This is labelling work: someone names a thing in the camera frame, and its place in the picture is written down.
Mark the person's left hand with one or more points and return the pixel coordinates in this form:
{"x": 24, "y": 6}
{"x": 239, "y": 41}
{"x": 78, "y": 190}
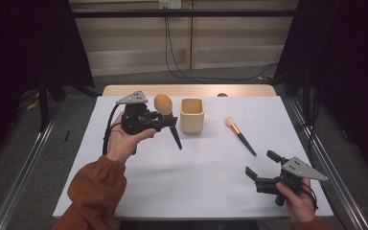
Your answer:
{"x": 121, "y": 143}

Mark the beige square cup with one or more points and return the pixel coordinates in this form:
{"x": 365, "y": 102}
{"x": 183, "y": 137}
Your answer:
{"x": 191, "y": 124}

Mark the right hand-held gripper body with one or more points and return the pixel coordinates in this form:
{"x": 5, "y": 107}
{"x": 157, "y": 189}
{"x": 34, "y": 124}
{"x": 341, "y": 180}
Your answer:
{"x": 292, "y": 174}

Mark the small black floor item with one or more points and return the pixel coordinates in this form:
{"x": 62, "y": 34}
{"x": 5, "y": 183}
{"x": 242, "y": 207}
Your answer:
{"x": 67, "y": 136}

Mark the light wooden table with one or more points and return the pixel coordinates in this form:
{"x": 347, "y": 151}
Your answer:
{"x": 140, "y": 90}

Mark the aluminium floor rail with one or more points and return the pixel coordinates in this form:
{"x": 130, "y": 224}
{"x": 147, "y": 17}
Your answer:
{"x": 22, "y": 172}
{"x": 329, "y": 159}

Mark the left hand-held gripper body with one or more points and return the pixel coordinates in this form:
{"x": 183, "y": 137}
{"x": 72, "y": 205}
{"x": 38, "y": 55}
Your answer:
{"x": 135, "y": 119}

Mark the person's right hand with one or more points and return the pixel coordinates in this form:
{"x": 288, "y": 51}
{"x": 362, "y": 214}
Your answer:
{"x": 300, "y": 204}

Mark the black metal stand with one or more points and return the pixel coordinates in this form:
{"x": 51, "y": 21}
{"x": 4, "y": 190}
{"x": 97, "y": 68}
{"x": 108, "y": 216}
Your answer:
{"x": 43, "y": 105}

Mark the white table cover sheet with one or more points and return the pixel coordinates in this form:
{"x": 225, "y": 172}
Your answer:
{"x": 188, "y": 179}

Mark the black horizontal bar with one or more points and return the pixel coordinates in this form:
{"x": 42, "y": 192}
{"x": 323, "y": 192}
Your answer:
{"x": 204, "y": 13}

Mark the black curtain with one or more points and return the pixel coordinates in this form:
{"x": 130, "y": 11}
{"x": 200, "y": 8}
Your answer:
{"x": 19, "y": 38}
{"x": 348, "y": 48}

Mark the large makeup brush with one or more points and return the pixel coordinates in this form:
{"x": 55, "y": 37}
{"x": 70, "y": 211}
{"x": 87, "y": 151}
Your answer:
{"x": 163, "y": 103}

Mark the white wall socket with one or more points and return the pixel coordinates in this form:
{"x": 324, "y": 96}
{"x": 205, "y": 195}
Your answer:
{"x": 170, "y": 4}

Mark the small makeup brush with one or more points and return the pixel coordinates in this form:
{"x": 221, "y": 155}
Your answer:
{"x": 240, "y": 135}

